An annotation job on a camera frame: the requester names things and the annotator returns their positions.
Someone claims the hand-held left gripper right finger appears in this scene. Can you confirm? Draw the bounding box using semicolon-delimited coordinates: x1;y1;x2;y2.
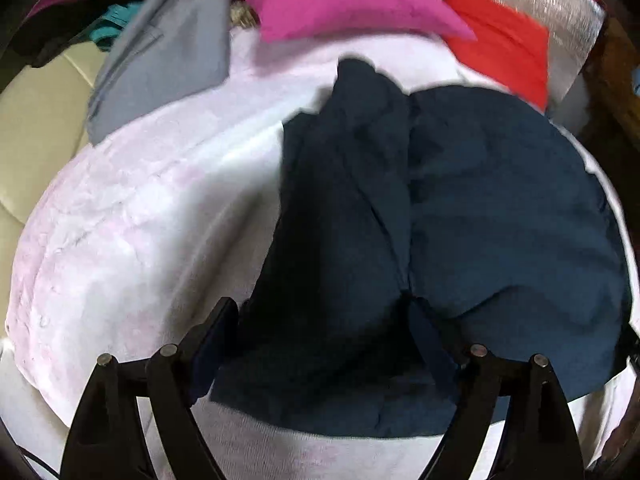
407;300;586;480

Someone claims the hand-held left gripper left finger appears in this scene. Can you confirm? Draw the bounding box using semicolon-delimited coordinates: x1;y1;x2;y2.
65;297;241;480

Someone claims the navy blue jacket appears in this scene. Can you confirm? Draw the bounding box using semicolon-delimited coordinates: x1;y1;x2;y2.
210;57;633;436

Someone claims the white pink embossed blanket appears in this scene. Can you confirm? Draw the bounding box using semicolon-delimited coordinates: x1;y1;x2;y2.
5;25;631;480

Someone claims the grey garment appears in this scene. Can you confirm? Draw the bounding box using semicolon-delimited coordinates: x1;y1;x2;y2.
86;0;235;144

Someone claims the red cloth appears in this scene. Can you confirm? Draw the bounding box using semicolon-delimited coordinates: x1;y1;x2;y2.
441;0;552;111

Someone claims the wooden headboard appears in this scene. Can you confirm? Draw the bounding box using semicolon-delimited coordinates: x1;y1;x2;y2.
582;12;640;161

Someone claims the teal cloth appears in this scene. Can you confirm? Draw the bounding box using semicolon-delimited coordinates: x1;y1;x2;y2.
89;1;147;52

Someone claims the black garment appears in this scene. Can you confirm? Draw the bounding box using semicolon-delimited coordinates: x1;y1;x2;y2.
0;0;108;70

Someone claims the magenta pink cloth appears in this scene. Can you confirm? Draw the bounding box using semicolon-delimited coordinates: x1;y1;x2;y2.
231;0;477;44

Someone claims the silver foil mat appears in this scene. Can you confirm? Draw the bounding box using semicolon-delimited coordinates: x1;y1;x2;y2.
390;0;610;106

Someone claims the black cable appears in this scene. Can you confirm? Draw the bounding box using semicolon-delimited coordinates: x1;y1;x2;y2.
19;441;62;480

